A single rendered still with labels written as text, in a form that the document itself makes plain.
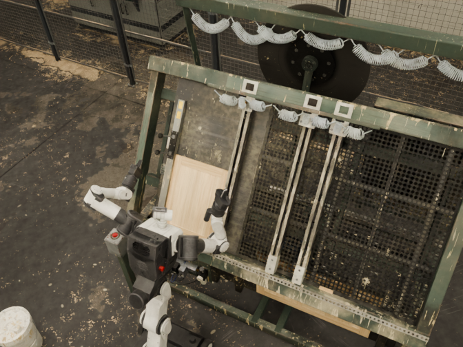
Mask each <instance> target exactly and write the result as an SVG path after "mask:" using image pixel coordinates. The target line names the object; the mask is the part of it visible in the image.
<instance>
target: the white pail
mask: <svg viewBox="0 0 463 347"><path fill-rule="evenodd" d="M32 321H33V319H32V317H31V315H30V313H29V312H28V311H27V310H26V309H25V308H23V307H20V306H13V307H10V308H7V309H5V310H3V311H1V312H0V346H1V347H42V343H43V339H42V336H41V334H40V333H39V331H38V330H37V328H36V325H35V324H34V323H33V322H32Z"/></svg>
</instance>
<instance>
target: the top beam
mask: <svg viewBox="0 0 463 347"><path fill-rule="evenodd" d="M147 68H148V69H149V70H154V71H157V72H161V73H164V74H169V75H172V76H177V77H181V78H186V79H189V80H192V81H197V82H199V83H204V84H208V83H211V84H215V85H219V86H223V87H228V88H231V89H234V90H239V91H242V87H243V81H244V79H247V80H251V81H255V82H259V84H258V89H257V92H256V95H258V96H263V97H266V98H271V99H274V100H277V101H282V102H286V103H291V104H294V105H299V106H302V107H303V105H304V102H305V97H306V94H310V95H313V96H318V97H321V98H322V102H321V106H320V110H319V111H322V112H326V113H329V114H334V112H335V108H336V104H337V101H338V102H341V103H347V104H350V105H354V108H353V112H352V115H351V119H354V120H358V121H362V122H365V123H370V124H373V125H378V126H380V128H381V129H386V130H389V131H393V132H397V133H401V134H406V135H409V136H413V137H416V138H421V139H425V140H430V141H433V142H436V143H441V144H444V145H449V146H452V147H457V148H460V149H463V129H460V128H457V127H451V126H448V125H443V124H439V123H434V122H431V121H427V120H422V119H419V118H414V117H410V116H405V115H402V114H396V113H393V112H388V111H385V110H382V109H376V108H373V107H368V106H365V105H359V104H356V103H351V102H348V101H342V100H339V99H336V98H331V97H327V96H322V95H319V94H314V93H310V92H305V91H302V90H297V89H293V88H290V87H285V86H281V85H276V84H273V83H268V82H264V81H259V80H256V79H252V78H247V77H244V76H239V75H235V74H230V73H227V72H221V71H218V70H213V69H210V68H206V67H201V66H198V65H193V64H189V63H184V62H181V61H176V60H172V59H167V58H164V57H161V56H154V55H150V57H149V61H148V66H147ZM348 111H349V107H345V106H340V109H339V112H338V113H341V114H346V115H347V114H348Z"/></svg>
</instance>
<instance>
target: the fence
mask: <svg viewBox="0 0 463 347"><path fill-rule="evenodd" d="M179 101H182V102H183V107H182V109H179V108H178V105H179ZM178 105H177V109H176V115H175V119H174V126H173V131H175V132H178V138H177V141H176V148H175V152H174V158H173V160H172V159H169V158H167V162H166V166H165V173H164V176H163V183H162V187H161V194H160V198H159V201H158V207H165V205H166V202H167V195H168V191H169V184H170V180H171V177H172V170H173V166H174V160H175V156H176V154H177V151H178V145H179V141H180V137H181V131H182V127H183V120H184V116H185V110H186V106H187V101H185V100H182V99H179V100H178ZM177 111H179V112H181V117H180V119H178V118H176V116H177Z"/></svg>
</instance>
